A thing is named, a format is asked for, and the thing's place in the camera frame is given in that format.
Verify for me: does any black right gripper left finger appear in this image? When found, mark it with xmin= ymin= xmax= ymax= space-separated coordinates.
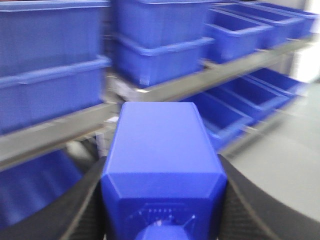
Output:
xmin=0 ymin=158 xmax=106 ymax=240

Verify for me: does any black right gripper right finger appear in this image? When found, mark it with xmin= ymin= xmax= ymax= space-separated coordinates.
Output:
xmin=218 ymin=155 xmax=320 ymax=240

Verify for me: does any blue plastic block part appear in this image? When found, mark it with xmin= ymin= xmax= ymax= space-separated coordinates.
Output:
xmin=100 ymin=102 xmax=227 ymax=240

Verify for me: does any stainless steel shelf rack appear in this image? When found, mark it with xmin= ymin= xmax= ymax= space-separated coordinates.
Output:
xmin=0 ymin=33 xmax=320 ymax=170

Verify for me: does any large blue plastic bin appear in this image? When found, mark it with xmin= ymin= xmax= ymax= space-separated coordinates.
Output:
xmin=0 ymin=0 xmax=111 ymax=135

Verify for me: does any blue open bin right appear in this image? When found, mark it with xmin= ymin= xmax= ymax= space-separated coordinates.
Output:
xmin=204 ymin=8 xmax=273 ymax=64

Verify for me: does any blue stacked bin centre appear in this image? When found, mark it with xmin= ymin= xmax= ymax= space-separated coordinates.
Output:
xmin=111 ymin=0 xmax=214 ymax=88

